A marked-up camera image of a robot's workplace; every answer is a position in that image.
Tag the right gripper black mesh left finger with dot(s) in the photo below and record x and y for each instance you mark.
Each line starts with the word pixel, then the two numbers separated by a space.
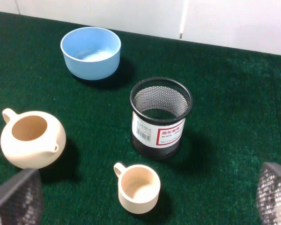
pixel 21 199

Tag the cream ceramic teapot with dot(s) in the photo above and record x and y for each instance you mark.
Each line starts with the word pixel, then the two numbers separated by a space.
pixel 33 139

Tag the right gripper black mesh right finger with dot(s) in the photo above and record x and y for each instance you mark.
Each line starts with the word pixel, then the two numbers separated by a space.
pixel 268 197

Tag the cream ceramic cup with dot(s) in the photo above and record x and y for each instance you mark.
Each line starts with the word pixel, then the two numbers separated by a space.
pixel 138 187

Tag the dark green felt mat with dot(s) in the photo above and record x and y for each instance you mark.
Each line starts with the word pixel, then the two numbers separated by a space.
pixel 234 126

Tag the black mesh pen holder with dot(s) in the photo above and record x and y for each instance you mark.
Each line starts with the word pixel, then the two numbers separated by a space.
pixel 160 106

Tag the light blue plastic bowl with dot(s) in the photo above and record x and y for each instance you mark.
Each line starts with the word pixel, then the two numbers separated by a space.
pixel 91 53

